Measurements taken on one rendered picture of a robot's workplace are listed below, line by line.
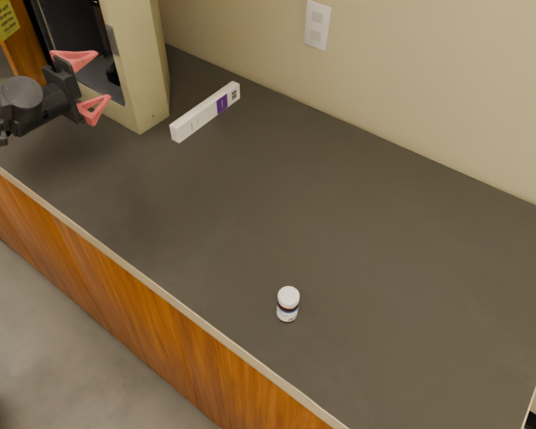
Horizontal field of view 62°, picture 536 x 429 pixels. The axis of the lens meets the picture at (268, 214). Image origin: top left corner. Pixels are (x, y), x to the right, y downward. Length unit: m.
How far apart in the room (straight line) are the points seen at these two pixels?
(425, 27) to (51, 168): 0.94
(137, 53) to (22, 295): 1.37
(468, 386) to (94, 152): 0.98
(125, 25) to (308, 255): 0.65
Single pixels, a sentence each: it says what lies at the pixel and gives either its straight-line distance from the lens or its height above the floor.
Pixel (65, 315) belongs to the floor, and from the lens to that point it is 2.09.
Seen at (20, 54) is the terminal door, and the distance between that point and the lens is 1.31.
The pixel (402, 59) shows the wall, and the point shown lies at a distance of 1.17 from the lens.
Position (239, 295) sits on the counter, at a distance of 0.87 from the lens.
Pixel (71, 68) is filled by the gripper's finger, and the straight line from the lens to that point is 0.90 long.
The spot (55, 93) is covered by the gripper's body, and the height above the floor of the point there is 1.23.
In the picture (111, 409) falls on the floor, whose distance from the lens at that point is 1.85.
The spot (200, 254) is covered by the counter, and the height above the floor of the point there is 0.94.
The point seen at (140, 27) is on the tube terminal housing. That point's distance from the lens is 1.15.
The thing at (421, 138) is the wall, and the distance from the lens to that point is 1.24.
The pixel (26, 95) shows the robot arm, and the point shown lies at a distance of 0.83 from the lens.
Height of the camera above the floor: 1.69
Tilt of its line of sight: 48 degrees down
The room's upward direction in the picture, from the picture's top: 2 degrees clockwise
